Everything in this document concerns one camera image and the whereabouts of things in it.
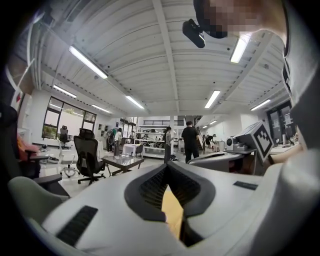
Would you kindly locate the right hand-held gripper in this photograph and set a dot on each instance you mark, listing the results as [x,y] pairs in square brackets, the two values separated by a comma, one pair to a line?
[250,137]

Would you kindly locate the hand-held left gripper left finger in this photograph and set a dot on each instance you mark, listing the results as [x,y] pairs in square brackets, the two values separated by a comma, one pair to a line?
[135,197]

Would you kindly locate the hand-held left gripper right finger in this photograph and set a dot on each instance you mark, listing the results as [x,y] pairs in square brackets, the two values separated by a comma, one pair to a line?
[205,197]

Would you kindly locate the person's right forearm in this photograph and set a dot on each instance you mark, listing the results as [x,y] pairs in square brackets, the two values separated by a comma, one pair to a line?
[287,153]

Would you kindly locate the black framed glass door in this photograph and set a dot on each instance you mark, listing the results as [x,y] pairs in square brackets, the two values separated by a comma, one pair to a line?
[277,125]

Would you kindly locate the white low cabinet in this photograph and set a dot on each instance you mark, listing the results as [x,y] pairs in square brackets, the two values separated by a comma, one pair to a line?
[220,146]

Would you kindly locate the long ceiling light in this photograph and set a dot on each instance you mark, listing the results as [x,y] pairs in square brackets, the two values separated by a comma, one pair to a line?
[134,102]
[212,99]
[213,122]
[239,49]
[64,91]
[260,105]
[87,62]
[100,108]

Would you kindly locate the glass top coffee table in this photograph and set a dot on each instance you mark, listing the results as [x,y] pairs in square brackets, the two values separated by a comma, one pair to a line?
[123,160]

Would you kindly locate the dark small chair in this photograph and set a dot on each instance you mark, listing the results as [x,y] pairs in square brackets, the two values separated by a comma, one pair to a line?
[139,150]

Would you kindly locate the white clothed table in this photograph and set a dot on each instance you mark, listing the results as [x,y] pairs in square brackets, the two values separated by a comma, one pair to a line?
[128,149]

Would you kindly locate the dark staircase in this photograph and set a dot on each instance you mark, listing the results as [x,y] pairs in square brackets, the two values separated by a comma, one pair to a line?
[200,141]

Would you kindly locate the white shelving unit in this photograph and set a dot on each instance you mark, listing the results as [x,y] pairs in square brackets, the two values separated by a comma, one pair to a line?
[152,150]

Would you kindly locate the black mesh office chair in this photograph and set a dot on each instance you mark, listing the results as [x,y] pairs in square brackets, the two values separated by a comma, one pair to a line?
[86,152]

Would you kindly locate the white office chair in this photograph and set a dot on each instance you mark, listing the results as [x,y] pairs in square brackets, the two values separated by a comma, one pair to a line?
[67,157]

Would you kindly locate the small black office chair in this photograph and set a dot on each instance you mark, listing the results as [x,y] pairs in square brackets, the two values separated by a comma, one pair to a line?
[64,135]

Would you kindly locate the black framed window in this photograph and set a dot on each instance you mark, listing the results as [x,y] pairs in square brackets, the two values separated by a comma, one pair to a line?
[72,120]

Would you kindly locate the person's grey shirt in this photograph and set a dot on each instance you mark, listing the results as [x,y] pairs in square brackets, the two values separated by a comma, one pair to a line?
[300,50]

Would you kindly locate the grey shell chair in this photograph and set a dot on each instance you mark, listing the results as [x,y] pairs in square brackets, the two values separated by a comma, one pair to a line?
[27,197]

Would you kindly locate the pink cloth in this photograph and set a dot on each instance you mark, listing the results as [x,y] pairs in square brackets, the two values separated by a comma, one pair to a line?
[26,150]

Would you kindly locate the person's head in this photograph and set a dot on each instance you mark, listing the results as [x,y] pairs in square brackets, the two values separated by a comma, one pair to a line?
[240,15]

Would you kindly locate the tall black headrest chair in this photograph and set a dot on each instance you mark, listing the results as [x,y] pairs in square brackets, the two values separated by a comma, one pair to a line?
[10,150]

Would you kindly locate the white wall cubby shelf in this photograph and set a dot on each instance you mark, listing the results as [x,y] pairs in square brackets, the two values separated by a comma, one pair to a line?
[102,130]

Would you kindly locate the black head-mounted camera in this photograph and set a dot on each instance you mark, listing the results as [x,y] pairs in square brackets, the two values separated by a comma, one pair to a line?
[193,33]

